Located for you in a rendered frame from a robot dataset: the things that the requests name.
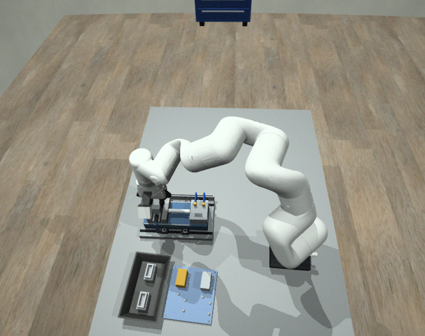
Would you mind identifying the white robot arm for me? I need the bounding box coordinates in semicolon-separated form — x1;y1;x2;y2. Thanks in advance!
129;116;328;269

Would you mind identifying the yellow rectangular block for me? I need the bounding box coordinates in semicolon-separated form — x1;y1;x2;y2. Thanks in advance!
175;269;188;288

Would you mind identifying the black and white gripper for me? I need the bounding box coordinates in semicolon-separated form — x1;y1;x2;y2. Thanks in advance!
136;180;171;208

